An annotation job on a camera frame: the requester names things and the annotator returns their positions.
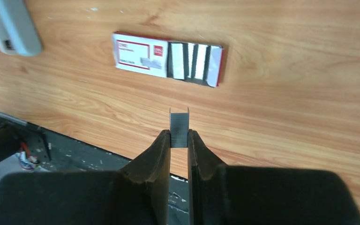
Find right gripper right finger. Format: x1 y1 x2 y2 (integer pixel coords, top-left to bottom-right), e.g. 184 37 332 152
187 130 360 225

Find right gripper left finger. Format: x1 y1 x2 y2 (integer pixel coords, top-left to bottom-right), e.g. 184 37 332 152
0 130 171 225

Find staple strip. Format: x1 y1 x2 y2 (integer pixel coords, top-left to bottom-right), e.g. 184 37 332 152
169 108 189 148

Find red white staples box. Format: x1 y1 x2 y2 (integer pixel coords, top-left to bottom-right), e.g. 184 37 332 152
112 32 223 88

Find light grey white stapler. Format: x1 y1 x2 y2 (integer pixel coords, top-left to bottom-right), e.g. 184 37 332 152
0 0 43 57

